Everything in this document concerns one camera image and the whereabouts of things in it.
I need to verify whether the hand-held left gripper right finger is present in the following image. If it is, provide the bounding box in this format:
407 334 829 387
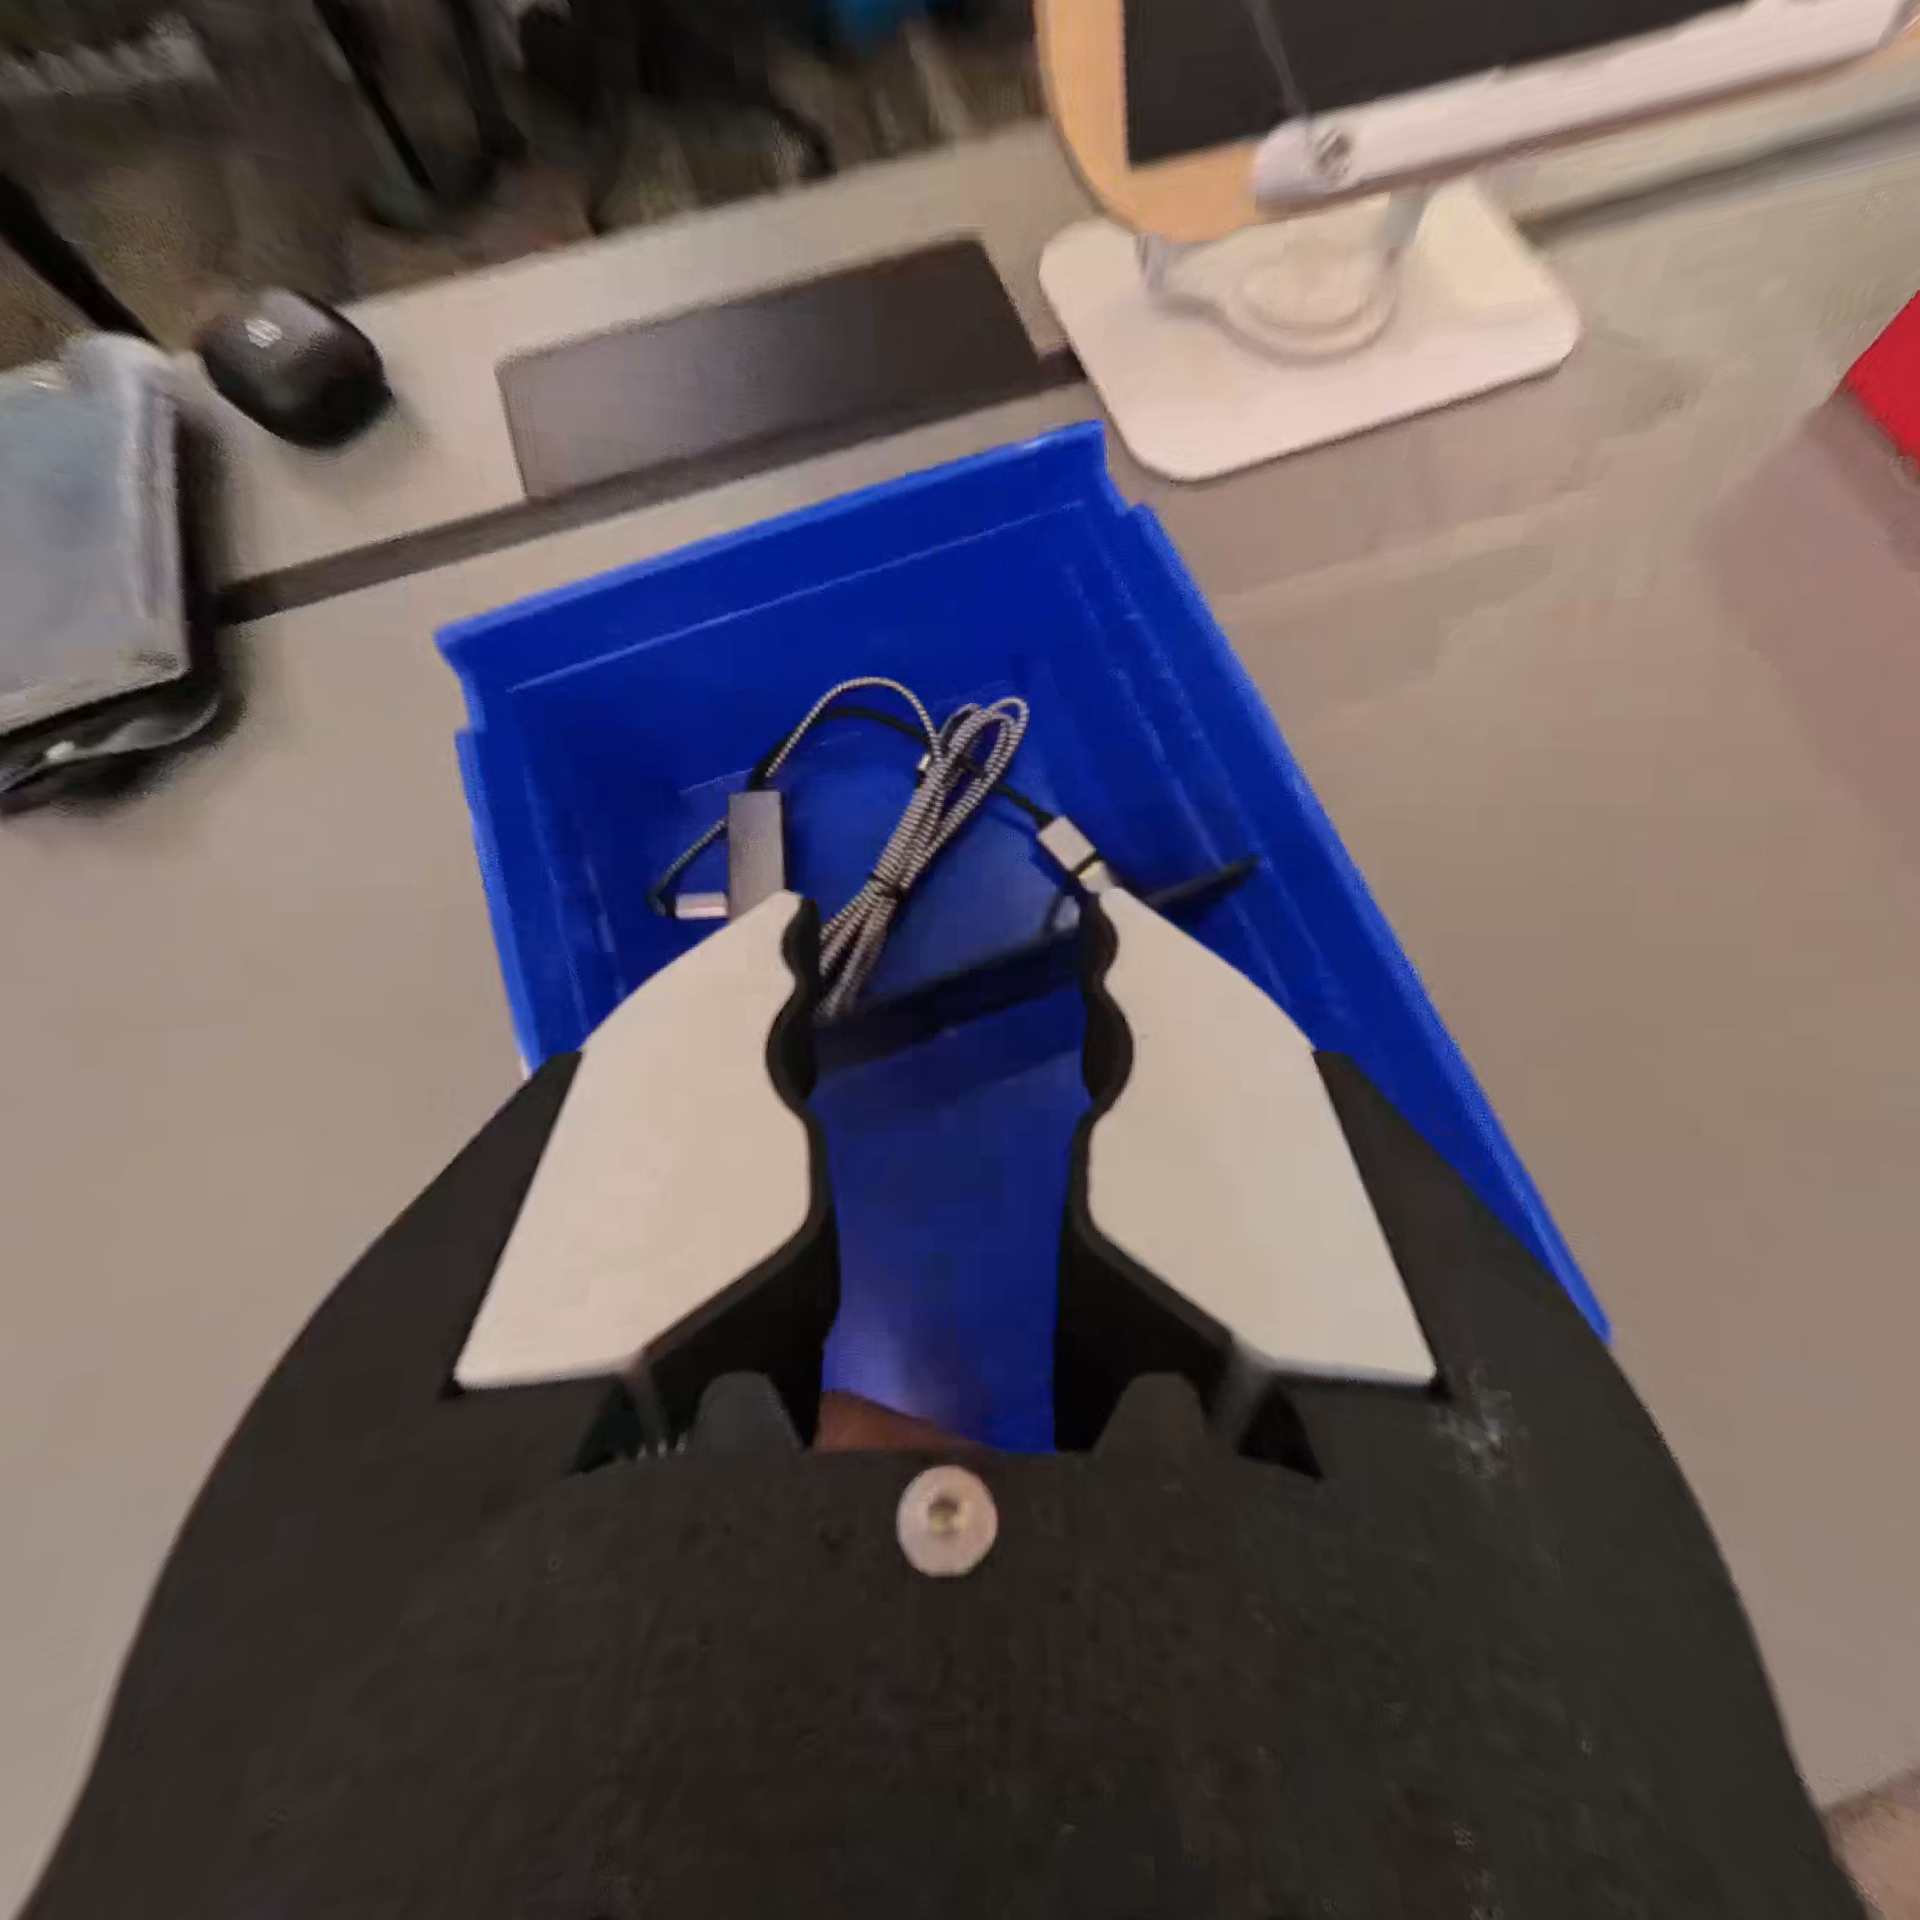
1056 889 1436 1454

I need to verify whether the white folding stand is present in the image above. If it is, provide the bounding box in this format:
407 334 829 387
1036 0 1920 486

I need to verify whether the blue plastic bin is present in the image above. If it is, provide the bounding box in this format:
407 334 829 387
437 417 1614 1451

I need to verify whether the black white braided usb cable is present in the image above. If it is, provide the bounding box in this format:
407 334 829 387
749 679 1117 1023

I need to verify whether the silver pouch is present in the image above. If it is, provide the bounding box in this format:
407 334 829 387
0 334 224 819

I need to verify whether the red plastic bin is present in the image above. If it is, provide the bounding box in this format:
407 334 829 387
1841 291 1920 471

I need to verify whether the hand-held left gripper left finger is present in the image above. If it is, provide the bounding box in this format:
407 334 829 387
454 889 842 1454

